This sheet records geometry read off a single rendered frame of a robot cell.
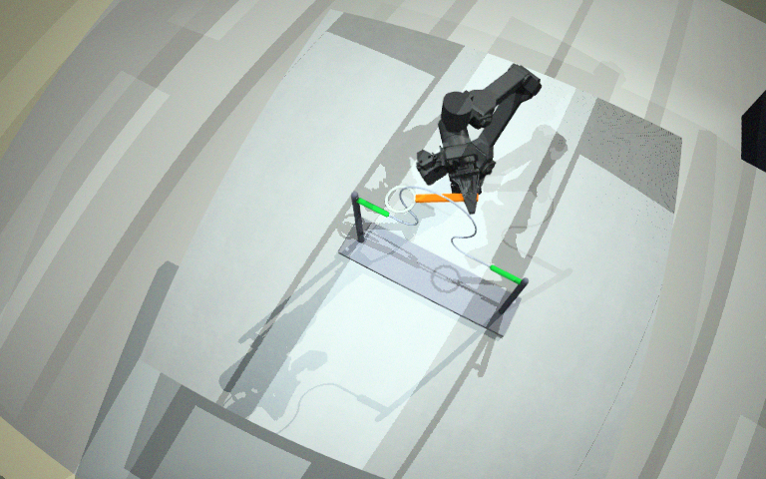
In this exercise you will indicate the orange handle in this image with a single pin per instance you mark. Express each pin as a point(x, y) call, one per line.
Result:
point(423, 198)

